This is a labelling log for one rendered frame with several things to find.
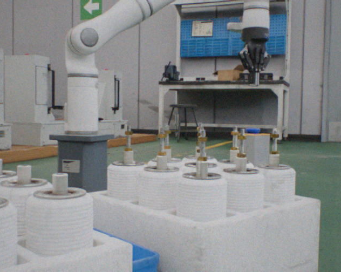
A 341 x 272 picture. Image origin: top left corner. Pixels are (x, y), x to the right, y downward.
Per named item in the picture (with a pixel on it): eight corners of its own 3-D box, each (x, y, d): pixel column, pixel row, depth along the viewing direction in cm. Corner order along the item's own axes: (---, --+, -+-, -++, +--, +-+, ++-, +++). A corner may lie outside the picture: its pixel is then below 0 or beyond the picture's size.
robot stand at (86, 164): (48, 233, 131) (48, 134, 129) (75, 222, 144) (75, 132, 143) (90, 239, 126) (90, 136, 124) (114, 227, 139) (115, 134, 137)
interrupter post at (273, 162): (279, 168, 100) (280, 154, 100) (278, 169, 98) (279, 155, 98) (268, 168, 101) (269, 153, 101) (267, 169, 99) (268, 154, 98)
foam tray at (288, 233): (81, 268, 103) (81, 193, 102) (197, 238, 129) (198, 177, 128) (199, 332, 74) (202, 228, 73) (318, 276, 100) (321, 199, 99)
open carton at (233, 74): (222, 83, 605) (222, 67, 603) (248, 82, 582) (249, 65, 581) (211, 82, 580) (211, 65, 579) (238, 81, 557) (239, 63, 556)
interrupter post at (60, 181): (48, 196, 64) (48, 174, 64) (63, 194, 66) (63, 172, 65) (56, 198, 62) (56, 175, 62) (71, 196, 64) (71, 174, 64)
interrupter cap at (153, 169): (163, 168, 98) (163, 164, 97) (186, 171, 92) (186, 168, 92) (136, 170, 93) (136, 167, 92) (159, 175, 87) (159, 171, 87)
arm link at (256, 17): (244, 34, 132) (245, 13, 131) (275, 29, 123) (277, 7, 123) (224, 30, 126) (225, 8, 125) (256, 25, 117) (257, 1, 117)
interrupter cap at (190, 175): (199, 182, 78) (199, 178, 78) (174, 177, 84) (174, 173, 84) (230, 179, 83) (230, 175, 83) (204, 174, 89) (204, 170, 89)
